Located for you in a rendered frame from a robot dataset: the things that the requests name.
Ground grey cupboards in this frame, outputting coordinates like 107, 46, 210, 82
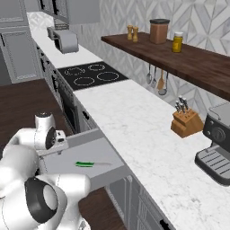
33, 41, 62, 102
23, 0, 102, 25

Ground wooden salt shaker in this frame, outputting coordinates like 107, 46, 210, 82
127, 24, 134, 41

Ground black coffee machine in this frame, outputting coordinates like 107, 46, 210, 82
194, 102, 230, 188

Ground black cupboard handle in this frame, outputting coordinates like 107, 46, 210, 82
159, 219, 173, 230

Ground brown jar with black lid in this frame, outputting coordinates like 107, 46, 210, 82
148, 18, 171, 46

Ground green handled knife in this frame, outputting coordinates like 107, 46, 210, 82
75, 161, 112, 168

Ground grey lower cupboards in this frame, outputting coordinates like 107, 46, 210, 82
33, 41, 62, 102

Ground wooden pepper shaker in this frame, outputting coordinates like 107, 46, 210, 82
132, 26, 140, 43

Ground silver toaster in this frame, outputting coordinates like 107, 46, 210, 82
52, 30, 80, 55

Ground black hob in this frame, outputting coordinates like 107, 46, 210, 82
57, 61, 129, 92

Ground tall grey cupboard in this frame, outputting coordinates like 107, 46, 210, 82
0, 0, 42, 87

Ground hanging wooden spatula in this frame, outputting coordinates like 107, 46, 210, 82
157, 69, 166, 91

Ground small grey appliance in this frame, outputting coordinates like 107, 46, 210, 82
46, 25, 57, 40

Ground open grey drawer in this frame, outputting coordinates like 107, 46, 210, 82
38, 128, 133, 192

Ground grey cupboard door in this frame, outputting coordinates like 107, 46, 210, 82
105, 174, 178, 230

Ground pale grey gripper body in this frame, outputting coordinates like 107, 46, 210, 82
37, 139, 70, 157

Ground grey upper cupboards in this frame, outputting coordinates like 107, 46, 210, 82
23, 0, 102, 25

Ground hanging metal spoon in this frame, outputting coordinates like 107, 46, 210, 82
146, 62, 153, 85

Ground dark wooden wall shelf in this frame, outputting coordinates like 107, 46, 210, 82
101, 31, 230, 102

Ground wooden knife block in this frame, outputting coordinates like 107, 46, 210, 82
170, 95, 205, 139

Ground yellow jar with white lid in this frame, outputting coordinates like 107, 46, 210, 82
172, 31, 184, 54

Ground hanging metal ladle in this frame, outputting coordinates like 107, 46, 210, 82
150, 66, 158, 90

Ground hanging metal skimmer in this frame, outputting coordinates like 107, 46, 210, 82
158, 71, 170, 96

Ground built-in oven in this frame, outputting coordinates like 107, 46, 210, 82
55, 73, 81, 135

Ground grey drawer front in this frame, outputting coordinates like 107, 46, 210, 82
78, 102, 101, 133

